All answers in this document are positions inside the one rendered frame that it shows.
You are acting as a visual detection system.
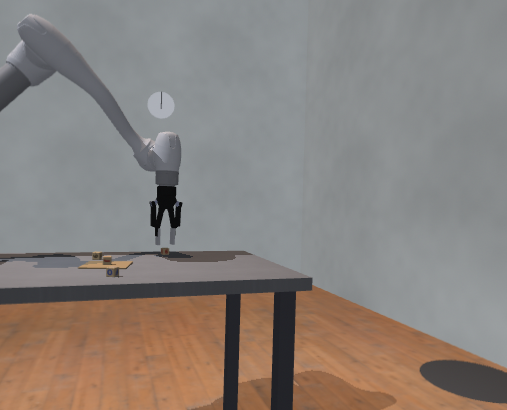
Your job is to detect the peach flat mat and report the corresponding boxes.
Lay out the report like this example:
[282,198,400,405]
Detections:
[78,261,133,269]

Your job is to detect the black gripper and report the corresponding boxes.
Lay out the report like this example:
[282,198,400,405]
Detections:
[149,185,182,245]

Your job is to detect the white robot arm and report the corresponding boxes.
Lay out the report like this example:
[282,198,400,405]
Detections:
[0,14,181,187]

